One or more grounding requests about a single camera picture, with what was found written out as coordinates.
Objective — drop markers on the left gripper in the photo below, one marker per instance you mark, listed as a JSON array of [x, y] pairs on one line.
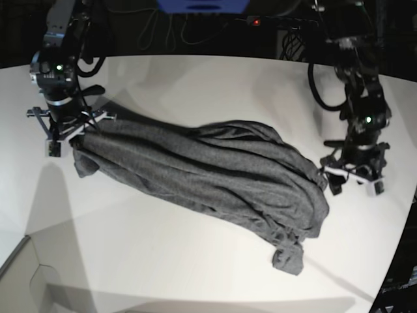
[[359, 157]]

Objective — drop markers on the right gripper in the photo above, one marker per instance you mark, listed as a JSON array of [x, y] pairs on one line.
[[67, 114]]

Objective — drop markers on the grey t-shirt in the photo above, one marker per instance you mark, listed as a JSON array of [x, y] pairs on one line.
[[241, 172]]

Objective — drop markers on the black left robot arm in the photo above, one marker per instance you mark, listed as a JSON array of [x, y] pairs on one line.
[[349, 32]]

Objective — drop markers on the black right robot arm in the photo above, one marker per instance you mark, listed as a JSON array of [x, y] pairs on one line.
[[56, 69]]

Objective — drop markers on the blue box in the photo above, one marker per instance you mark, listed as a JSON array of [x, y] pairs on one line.
[[203, 6]]

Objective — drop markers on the black power strip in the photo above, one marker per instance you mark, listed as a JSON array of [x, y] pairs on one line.
[[280, 21]]

